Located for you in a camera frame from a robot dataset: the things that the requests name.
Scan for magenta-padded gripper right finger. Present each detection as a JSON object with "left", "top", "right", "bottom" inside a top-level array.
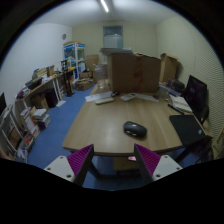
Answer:
[{"left": 133, "top": 143, "right": 184, "bottom": 184}]

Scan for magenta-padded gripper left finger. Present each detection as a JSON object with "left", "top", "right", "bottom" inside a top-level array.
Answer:
[{"left": 44, "top": 143, "right": 95, "bottom": 187}]

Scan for black computer mouse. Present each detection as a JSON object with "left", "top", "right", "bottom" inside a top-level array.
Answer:
[{"left": 123, "top": 120, "right": 148, "bottom": 138}]

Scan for black mouse pad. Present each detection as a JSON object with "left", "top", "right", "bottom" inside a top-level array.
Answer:
[{"left": 168, "top": 114, "right": 208, "bottom": 147}]

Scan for book stack on floor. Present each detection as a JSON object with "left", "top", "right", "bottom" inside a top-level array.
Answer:
[{"left": 31, "top": 108, "right": 52, "bottom": 131}]

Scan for white paper sheet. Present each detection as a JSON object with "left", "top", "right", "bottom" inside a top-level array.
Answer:
[
  {"left": 134, "top": 93, "right": 160, "bottom": 103},
  {"left": 84, "top": 91, "right": 114, "bottom": 103}
]

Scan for white remote control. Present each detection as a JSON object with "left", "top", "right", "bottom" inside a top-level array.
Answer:
[
  {"left": 119, "top": 92, "right": 138, "bottom": 102},
  {"left": 94, "top": 97, "right": 115, "bottom": 106}
]

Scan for white shelf unit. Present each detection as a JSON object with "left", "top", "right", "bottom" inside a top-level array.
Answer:
[{"left": 0, "top": 104, "right": 36, "bottom": 161}]

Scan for black metal stand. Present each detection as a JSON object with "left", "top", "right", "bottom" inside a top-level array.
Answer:
[{"left": 60, "top": 59, "right": 75, "bottom": 98}]

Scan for black computer monitor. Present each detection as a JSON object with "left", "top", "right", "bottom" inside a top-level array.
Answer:
[{"left": 184, "top": 74, "right": 208, "bottom": 114}]

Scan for cluttered wooden side desk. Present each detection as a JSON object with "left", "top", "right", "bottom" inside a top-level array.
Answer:
[{"left": 14, "top": 68, "right": 76, "bottom": 111}]

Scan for clear water jug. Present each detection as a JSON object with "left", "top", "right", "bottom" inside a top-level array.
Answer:
[{"left": 93, "top": 63, "right": 108, "bottom": 90}]

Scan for large brown cardboard box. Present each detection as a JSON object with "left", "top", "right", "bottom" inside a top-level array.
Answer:
[{"left": 106, "top": 51, "right": 162, "bottom": 94}]

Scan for tall open cardboard box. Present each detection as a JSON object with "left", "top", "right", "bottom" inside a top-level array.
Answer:
[{"left": 159, "top": 52, "right": 179, "bottom": 84}]

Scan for blue white display cabinet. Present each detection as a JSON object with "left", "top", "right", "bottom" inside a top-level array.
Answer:
[{"left": 63, "top": 41, "right": 86, "bottom": 81}]

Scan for pale door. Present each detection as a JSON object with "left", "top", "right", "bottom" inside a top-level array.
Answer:
[{"left": 102, "top": 25, "right": 124, "bottom": 49}]

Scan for ceiling tube light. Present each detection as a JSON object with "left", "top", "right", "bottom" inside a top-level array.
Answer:
[{"left": 99, "top": 0, "right": 110, "bottom": 14}]

